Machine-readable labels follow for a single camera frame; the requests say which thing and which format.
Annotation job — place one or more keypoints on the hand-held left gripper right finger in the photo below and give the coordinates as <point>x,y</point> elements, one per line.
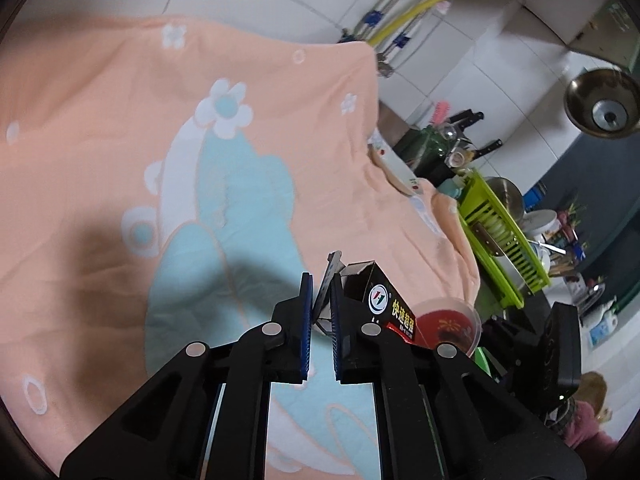
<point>336,342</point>

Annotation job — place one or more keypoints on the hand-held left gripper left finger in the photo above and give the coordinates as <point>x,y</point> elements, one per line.
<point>305,332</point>

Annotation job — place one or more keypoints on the black cardboard box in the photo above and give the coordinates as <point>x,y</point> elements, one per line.
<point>385,300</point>

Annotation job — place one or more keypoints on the green plastic basket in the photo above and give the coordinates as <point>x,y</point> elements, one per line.
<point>482,360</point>

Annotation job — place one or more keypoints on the red plastic cup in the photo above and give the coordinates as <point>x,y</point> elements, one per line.
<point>445,325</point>

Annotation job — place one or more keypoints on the lime green dish rack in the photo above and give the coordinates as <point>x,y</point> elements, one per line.
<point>515,260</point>

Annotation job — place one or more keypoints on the white lidded bucket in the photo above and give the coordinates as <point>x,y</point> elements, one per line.
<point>540,227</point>

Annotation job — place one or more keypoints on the blue crate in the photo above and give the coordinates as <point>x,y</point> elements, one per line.
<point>532,199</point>

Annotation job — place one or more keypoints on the steel pot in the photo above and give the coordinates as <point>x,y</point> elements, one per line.
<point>505,195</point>

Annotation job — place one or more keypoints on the white dish with red print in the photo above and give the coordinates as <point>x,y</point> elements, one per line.
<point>395,167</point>

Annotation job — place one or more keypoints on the teal plastic bottle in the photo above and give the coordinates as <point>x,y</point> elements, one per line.
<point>450,190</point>

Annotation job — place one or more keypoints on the green glass jar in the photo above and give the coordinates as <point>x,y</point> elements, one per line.
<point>425,152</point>

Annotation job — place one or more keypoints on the round steel basin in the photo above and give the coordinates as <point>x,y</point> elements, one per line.
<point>602,105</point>

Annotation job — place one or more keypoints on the pink brush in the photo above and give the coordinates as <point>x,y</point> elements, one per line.
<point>441,111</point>

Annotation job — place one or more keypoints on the metal valve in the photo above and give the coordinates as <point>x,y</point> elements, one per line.
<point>384,65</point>

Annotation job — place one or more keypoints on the pink flower print blanket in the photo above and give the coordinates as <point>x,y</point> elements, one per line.
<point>100,135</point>

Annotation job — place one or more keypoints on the beige wall cabinet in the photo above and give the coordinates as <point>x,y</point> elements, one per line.
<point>565,5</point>

